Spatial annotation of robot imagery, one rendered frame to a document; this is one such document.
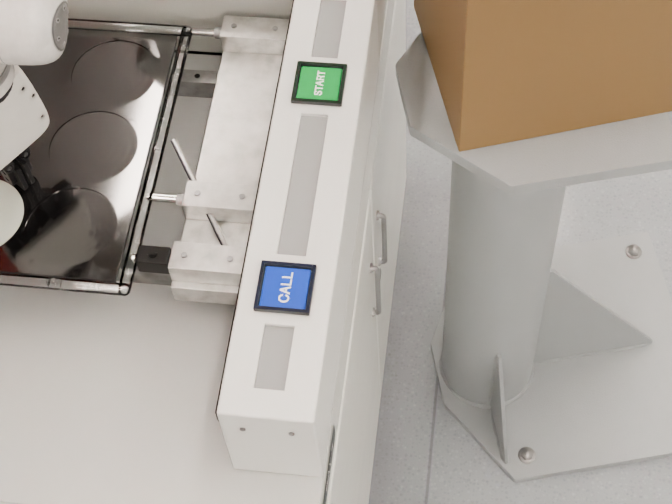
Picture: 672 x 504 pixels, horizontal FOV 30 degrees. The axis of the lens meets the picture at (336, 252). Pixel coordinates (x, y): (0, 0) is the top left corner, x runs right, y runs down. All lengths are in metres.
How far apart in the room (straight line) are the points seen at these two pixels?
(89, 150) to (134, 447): 0.35
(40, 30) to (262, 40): 0.40
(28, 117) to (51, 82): 0.18
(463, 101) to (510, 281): 0.48
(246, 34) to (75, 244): 0.33
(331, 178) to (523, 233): 0.48
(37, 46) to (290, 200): 0.31
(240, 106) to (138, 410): 0.38
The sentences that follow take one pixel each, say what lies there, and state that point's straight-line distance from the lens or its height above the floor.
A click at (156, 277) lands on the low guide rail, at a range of 1.42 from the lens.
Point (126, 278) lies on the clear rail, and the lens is 1.35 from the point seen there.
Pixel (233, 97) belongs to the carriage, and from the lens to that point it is 1.50.
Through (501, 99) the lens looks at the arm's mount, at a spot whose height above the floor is 0.91.
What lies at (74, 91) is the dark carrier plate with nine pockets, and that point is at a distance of 1.52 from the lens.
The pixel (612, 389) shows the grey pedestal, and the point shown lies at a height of 0.01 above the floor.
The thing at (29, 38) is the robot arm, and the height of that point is 1.18.
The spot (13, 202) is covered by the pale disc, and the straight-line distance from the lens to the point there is 1.44.
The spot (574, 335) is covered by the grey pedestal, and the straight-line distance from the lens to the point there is 2.21.
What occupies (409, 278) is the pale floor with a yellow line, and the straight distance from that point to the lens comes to 2.36.
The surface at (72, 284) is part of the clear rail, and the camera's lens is 1.36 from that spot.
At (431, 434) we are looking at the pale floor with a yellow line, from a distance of 2.22.
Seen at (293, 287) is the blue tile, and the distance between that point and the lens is 1.25.
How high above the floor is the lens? 2.04
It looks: 58 degrees down
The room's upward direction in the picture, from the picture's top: 5 degrees counter-clockwise
